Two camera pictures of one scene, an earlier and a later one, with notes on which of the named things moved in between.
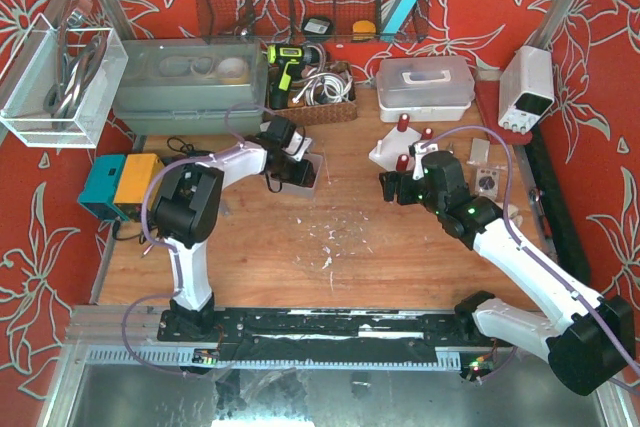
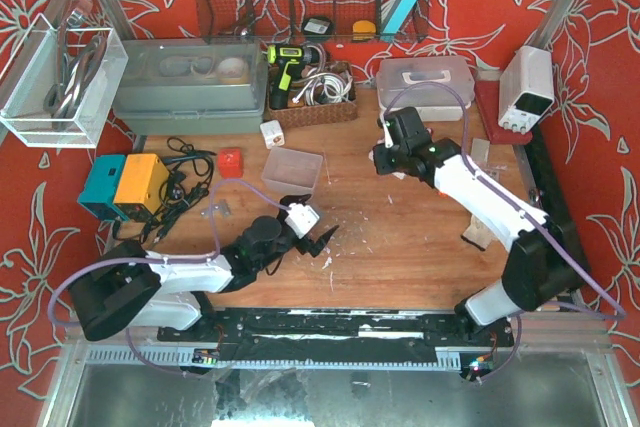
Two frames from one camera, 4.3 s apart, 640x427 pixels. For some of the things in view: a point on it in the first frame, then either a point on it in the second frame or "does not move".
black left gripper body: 304,172 → 304,243
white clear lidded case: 424,89 does not move
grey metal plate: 479,151 does not move
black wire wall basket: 286,12 does not move
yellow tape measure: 363,30 does not move
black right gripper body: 394,187 → 382,160
